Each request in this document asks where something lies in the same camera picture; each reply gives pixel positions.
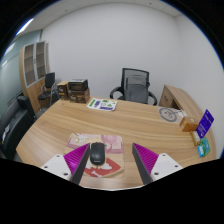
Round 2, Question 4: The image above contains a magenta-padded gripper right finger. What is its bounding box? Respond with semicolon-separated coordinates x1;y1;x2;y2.
131;143;184;185

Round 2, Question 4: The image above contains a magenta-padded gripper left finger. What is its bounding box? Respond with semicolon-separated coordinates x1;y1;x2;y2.
40;143;92;185

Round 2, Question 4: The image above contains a black computer mouse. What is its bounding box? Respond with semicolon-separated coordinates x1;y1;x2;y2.
89;142;105;167

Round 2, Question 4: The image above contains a small tan box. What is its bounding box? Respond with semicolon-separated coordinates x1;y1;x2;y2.
189;130;202;147

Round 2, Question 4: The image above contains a small blue box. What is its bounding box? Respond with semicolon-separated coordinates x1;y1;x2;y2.
197;144;205;158

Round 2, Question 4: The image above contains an orange-brown cardboard box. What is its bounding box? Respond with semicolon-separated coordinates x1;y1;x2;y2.
179;116;200;133

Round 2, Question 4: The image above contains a green flat pack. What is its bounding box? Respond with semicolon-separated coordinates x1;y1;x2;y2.
199;137;212;157

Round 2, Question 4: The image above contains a white leaflet with coloured print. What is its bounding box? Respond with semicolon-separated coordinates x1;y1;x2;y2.
86;97;119;112

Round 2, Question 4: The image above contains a dark brown cardboard box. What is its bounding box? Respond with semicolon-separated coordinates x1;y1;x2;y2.
68;88;91;104

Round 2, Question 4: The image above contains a purple retail package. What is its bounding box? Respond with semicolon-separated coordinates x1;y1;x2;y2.
195;109;215;139

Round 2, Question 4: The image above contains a wooden side desk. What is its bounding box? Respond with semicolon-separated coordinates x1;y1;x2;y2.
158;84;204;118

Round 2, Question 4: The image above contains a black leather sofa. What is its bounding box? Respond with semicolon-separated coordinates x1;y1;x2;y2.
0;95;36;160

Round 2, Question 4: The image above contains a grey backpack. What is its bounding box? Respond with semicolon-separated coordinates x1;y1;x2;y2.
124;74;149;104

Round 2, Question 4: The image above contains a black mesh office chair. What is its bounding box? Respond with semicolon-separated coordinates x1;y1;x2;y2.
109;67;158;106

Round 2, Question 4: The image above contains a black box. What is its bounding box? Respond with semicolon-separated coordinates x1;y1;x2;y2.
68;78;89;92

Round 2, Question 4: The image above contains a wooden shelf unit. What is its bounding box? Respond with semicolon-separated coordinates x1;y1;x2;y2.
18;40;51;111

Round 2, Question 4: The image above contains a ceiling light strip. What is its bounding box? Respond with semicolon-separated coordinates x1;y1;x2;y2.
14;18;34;37

